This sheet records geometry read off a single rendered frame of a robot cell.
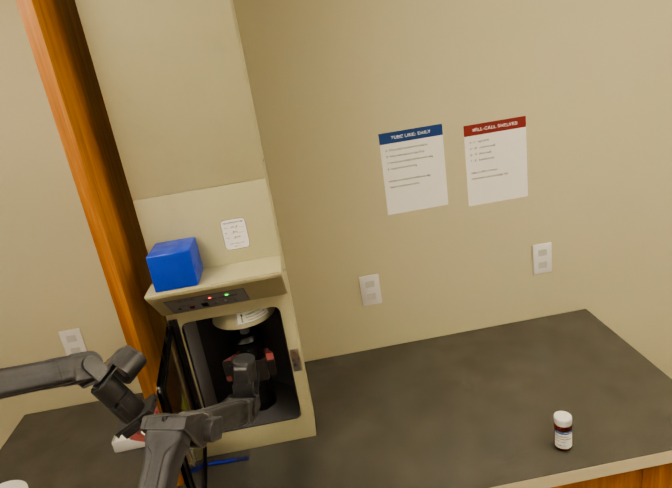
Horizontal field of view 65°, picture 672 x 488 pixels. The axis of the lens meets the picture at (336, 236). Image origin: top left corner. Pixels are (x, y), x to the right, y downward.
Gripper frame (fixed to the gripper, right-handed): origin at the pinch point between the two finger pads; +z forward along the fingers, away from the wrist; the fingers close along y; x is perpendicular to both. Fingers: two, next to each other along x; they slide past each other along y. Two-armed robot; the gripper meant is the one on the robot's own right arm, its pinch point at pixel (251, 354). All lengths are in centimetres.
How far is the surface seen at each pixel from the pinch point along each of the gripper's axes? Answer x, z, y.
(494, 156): -37, 34, -88
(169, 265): -39.8, -20.3, 9.7
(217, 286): -32.8, -21.1, 0.1
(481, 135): -45, 34, -84
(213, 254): -36.5, -9.6, 1.5
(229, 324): -15.3, -7.9, 2.3
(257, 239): -38.3, -9.5, -10.0
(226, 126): -67, -9, -8
